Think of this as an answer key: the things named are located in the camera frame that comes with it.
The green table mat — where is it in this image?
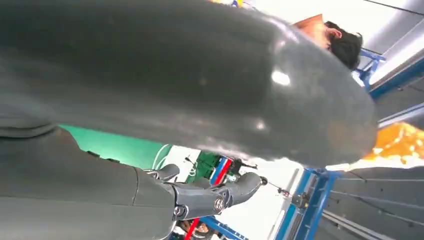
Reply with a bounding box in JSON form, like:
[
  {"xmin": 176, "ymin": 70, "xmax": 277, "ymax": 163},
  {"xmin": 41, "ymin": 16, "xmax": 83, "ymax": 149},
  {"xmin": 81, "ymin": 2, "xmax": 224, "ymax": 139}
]
[{"xmin": 59, "ymin": 124, "xmax": 173, "ymax": 171}]

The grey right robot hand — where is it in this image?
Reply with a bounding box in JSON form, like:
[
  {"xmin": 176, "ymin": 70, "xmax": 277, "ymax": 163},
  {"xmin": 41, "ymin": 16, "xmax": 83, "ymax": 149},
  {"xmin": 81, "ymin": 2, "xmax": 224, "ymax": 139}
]
[{"xmin": 0, "ymin": 0, "xmax": 379, "ymax": 240}]

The blue metal frame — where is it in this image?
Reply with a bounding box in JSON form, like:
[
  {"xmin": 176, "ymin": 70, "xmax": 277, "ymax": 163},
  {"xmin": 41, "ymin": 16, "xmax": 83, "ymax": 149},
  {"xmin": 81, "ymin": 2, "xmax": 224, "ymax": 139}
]
[{"xmin": 274, "ymin": 168, "xmax": 339, "ymax": 240}]

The person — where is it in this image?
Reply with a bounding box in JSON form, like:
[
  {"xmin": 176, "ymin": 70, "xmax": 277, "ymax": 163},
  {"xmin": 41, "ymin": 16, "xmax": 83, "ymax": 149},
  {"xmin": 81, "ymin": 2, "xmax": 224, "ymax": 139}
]
[{"xmin": 293, "ymin": 13, "xmax": 364, "ymax": 71}]

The white looped cable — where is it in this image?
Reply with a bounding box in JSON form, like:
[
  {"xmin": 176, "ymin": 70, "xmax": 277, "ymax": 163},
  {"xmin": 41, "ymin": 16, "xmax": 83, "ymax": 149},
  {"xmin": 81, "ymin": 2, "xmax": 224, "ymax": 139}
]
[{"xmin": 151, "ymin": 143, "xmax": 173, "ymax": 171}]

